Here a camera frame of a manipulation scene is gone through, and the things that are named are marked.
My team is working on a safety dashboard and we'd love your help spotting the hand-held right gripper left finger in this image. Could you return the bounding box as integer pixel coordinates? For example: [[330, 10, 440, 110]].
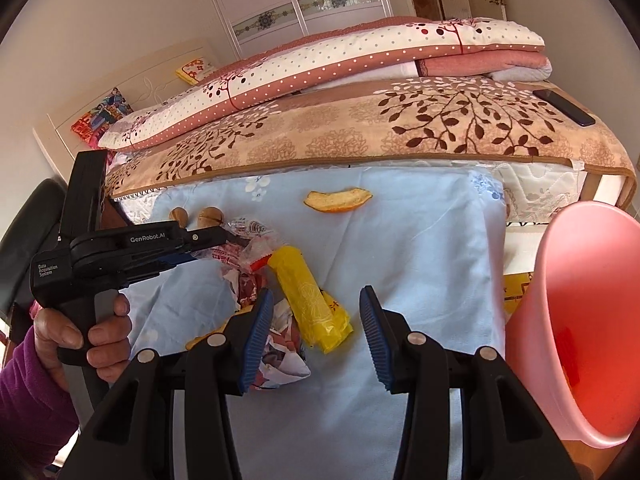
[[57, 287, 275, 480]]

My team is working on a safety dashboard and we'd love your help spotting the black chair back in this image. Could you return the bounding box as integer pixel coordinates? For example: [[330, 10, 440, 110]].
[[0, 178, 68, 321]]

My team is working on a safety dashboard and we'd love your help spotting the white bed frame panel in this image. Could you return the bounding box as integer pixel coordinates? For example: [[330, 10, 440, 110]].
[[582, 172, 636, 211]]

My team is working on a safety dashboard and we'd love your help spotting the printed paper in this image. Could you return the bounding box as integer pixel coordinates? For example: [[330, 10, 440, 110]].
[[247, 300, 312, 392]]

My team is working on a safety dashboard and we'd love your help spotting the pink plastic bin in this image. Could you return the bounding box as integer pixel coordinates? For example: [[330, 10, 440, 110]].
[[505, 201, 640, 450]]

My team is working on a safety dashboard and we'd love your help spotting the brown bedside table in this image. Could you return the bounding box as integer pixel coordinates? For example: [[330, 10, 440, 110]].
[[100, 195, 132, 233]]

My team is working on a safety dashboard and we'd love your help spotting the colourful patchwork pillow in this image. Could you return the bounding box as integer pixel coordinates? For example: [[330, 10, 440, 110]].
[[71, 87, 135, 150]]

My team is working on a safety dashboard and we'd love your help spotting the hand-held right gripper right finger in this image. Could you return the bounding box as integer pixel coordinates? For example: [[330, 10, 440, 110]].
[[359, 285, 581, 480]]

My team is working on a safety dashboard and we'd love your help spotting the black smartphone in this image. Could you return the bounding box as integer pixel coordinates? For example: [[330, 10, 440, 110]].
[[532, 88, 597, 128]]

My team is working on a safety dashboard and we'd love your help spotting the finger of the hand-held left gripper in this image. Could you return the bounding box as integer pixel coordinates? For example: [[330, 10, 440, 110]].
[[182, 225, 251, 261], [120, 251, 211, 283]]

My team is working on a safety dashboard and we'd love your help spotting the orange scrap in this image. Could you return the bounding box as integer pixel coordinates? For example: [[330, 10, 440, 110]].
[[185, 326, 228, 353]]

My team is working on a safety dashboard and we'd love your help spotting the light blue floral cloth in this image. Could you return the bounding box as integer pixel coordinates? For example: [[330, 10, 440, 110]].
[[117, 165, 508, 480]]

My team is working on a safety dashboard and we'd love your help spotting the yellow plastic bag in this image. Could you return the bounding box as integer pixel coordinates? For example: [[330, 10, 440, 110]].
[[267, 246, 353, 356]]

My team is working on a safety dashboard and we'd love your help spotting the yellow floral pillow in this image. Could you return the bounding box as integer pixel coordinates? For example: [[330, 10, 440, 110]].
[[175, 58, 218, 86]]

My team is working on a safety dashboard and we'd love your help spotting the person's left forearm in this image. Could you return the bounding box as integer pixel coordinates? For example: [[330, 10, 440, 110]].
[[0, 327, 83, 480]]

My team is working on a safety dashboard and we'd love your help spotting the brown leaf-print blanket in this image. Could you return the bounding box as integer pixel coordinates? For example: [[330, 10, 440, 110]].
[[105, 77, 638, 201]]

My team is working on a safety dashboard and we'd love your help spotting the orange peel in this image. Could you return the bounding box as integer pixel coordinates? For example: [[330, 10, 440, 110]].
[[303, 188, 374, 214]]

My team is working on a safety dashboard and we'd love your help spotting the person's left hand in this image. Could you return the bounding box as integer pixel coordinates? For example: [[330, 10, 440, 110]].
[[32, 292, 132, 392]]

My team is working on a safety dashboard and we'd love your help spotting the cream bed headboard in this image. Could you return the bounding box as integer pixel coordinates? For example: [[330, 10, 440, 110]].
[[32, 37, 236, 181]]

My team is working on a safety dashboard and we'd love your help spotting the folded pink polka-dot quilt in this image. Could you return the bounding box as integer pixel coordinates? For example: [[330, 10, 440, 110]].
[[97, 16, 553, 152]]

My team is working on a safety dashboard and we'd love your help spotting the dark red wrapper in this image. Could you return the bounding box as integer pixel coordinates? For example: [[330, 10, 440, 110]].
[[232, 270, 273, 313]]

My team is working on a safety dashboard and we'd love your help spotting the large walnut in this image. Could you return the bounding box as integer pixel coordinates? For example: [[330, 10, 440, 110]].
[[197, 207, 225, 233]]

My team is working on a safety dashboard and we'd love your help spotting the yellow printed box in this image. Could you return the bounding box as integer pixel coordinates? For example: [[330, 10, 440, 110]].
[[502, 270, 538, 317]]

